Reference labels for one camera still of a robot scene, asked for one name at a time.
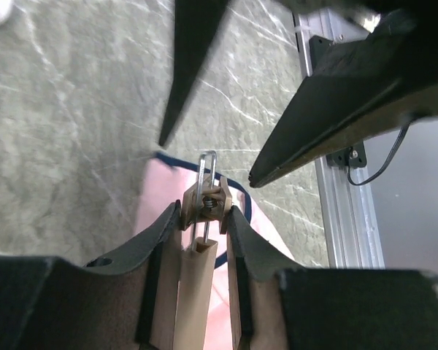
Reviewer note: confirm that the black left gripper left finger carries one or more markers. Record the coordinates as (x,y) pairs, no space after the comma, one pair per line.
(124,299)

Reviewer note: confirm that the aluminium mounting rail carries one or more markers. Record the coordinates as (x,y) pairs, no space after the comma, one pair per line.
(349,218)

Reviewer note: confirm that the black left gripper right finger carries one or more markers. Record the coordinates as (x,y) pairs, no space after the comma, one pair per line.
(276,303)

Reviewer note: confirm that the beige clip hanger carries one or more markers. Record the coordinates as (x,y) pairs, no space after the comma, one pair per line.
(204,203)

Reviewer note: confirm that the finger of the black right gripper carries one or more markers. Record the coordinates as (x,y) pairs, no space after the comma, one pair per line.
(196,24)
(358,89)

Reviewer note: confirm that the pink underwear navy trim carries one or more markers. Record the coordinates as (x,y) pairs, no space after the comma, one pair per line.
(165,181)

